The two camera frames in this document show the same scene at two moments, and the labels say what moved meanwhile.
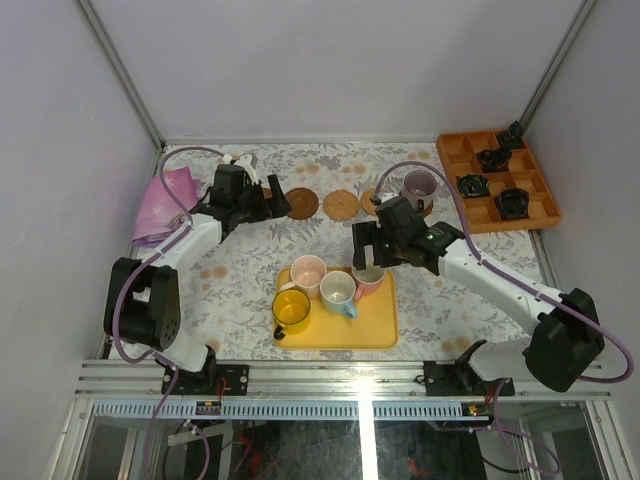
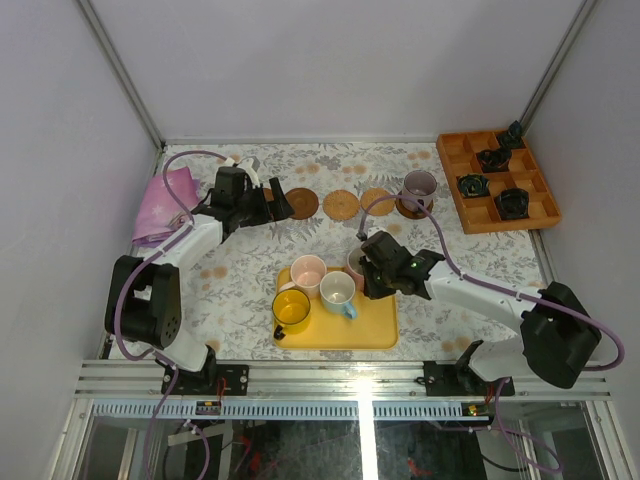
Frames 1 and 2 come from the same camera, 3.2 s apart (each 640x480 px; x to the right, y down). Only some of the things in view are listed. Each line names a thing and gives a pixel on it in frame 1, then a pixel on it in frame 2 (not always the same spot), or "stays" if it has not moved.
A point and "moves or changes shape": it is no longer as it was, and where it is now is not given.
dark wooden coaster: x=303 y=203 stays
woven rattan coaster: x=340 y=204 stays
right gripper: x=364 y=234 → x=372 y=290
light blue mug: x=337 y=290 stays
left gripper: x=261 y=201 stays
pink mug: x=368 y=281 moves or changes shape
